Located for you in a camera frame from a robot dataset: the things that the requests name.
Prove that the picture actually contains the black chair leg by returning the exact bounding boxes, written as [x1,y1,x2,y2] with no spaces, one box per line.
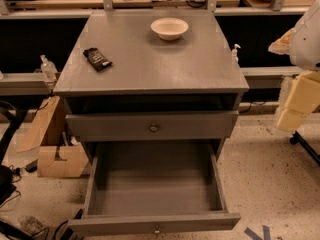
[289,131,320,166]

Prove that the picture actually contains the open grey middle drawer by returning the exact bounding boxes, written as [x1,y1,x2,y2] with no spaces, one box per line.
[67,139,242,237]

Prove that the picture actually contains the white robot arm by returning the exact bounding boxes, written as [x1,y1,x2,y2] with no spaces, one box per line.
[276,0,320,132]

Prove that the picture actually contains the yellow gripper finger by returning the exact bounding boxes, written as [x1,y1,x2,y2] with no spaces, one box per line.
[285,71,320,115]
[276,109,306,132]

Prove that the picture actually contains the black equipment at left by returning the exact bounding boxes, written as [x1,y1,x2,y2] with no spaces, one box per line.
[0,99,29,205]

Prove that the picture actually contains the grey drawer cabinet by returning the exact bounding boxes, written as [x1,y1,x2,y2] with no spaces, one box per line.
[54,10,248,153]

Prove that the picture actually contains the clear sanitizer bottle left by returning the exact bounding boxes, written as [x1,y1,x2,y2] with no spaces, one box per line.
[40,55,58,82]

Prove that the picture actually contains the white pump bottle right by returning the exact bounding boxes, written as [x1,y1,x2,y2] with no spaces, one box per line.
[231,44,241,63]

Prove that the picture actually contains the crumpled clear plastic bottle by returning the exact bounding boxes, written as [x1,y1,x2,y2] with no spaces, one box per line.
[18,215,44,235]

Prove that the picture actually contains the brown cardboard box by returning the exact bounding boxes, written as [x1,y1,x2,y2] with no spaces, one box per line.
[37,145,89,178]

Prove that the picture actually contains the closed grey upper drawer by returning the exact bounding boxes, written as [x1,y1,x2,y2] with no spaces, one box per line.
[66,111,238,142]

